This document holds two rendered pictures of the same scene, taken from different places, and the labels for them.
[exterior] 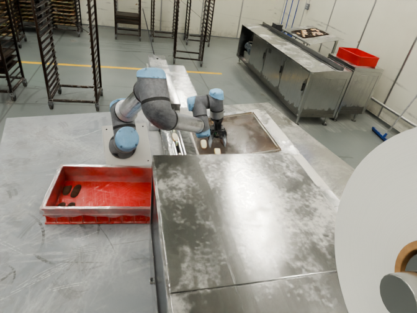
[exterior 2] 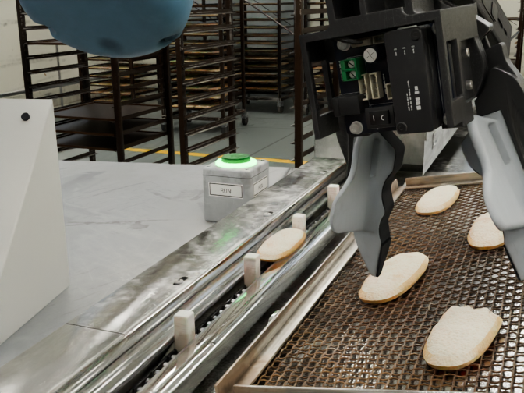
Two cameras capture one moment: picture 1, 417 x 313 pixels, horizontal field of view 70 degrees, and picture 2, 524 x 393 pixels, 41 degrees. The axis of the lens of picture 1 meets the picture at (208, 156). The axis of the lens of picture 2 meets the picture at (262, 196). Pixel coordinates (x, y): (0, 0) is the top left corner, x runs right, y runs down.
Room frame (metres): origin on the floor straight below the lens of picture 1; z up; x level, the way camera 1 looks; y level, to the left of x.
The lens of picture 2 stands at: (1.15, -0.21, 1.11)
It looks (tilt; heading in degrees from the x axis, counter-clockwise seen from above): 16 degrees down; 40
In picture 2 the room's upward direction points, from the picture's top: 1 degrees counter-clockwise
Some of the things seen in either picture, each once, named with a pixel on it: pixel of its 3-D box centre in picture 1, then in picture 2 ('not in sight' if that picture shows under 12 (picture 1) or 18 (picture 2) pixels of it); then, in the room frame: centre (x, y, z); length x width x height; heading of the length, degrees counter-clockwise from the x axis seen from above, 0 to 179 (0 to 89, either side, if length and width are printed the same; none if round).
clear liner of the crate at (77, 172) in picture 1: (105, 192); not in sight; (1.06, 0.46, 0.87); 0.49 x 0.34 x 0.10; 103
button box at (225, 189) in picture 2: (154, 125); (238, 202); (1.84, 0.42, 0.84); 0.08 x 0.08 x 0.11; 18
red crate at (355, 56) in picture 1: (357, 56); not in sight; (4.77, -1.98, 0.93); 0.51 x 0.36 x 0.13; 22
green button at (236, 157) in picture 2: not in sight; (235, 161); (1.84, 0.42, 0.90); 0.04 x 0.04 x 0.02
